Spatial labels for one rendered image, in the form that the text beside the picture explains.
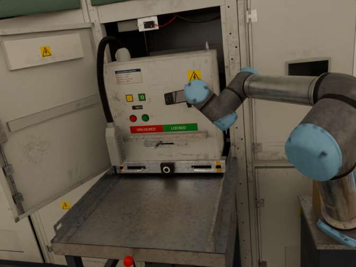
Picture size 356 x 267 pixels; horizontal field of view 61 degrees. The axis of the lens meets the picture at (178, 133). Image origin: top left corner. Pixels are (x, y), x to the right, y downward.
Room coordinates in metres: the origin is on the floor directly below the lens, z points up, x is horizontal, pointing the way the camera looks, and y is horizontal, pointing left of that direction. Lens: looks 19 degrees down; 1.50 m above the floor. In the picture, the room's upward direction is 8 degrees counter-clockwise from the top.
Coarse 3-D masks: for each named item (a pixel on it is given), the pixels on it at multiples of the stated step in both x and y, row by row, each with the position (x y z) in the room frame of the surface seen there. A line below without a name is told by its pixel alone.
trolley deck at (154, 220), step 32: (128, 192) 1.19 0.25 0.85; (160, 192) 1.15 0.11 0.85; (192, 192) 1.11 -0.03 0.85; (96, 224) 0.98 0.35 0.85; (128, 224) 0.95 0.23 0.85; (160, 224) 0.92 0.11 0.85; (192, 224) 0.90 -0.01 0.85; (224, 224) 0.87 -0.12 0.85; (96, 256) 0.86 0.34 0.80; (160, 256) 0.79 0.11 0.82; (192, 256) 0.76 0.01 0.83; (224, 256) 0.73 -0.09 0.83
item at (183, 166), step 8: (184, 160) 1.27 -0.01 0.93; (192, 160) 1.26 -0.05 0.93; (200, 160) 1.25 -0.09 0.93; (208, 160) 1.24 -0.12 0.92; (216, 160) 1.23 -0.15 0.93; (224, 160) 1.22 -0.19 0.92; (120, 168) 1.36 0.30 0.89; (128, 168) 1.34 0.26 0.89; (136, 168) 1.33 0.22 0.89; (144, 168) 1.32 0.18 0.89; (152, 168) 1.31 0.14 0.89; (160, 168) 1.30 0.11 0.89; (176, 168) 1.28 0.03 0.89; (184, 168) 1.26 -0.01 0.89; (200, 168) 1.24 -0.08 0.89; (208, 168) 1.23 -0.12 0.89; (224, 168) 1.21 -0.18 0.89
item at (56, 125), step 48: (0, 48) 1.22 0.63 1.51; (48, 48) 1.35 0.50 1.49; (96, 48) 1.55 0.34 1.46; (0, 96) 1.17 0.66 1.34; (48, 96) 1.33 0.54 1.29; (96, 96) 1.51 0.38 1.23; (0, 144) 1.11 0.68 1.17; (48, 144) 1.28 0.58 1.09; (96, 144) 1.48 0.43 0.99; (48, 192) 1.23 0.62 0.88
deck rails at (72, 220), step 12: (228, 156) 1.28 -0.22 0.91; (228, 168) 1.24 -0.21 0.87; (108, 180) 1.28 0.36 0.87; (228, 180) 1.17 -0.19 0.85; (96, 192) 1.18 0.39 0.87; (108, 192) 1.20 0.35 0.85; (84, 204) 1.08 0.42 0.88; (96, 204) 1.11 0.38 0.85; (216, 204) 0.99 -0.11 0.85; (72, 216) 0.99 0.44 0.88; (84, 216) 1.04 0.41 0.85; (216, 216) 0.83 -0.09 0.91; (60, 228) 0.92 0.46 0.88; (72, 228) 0.96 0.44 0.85; (216, 228) 0.80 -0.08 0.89; (60, 240) 0.90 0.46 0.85; (216, 240) 0.78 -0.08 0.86; (216, 252) 0.74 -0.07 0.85
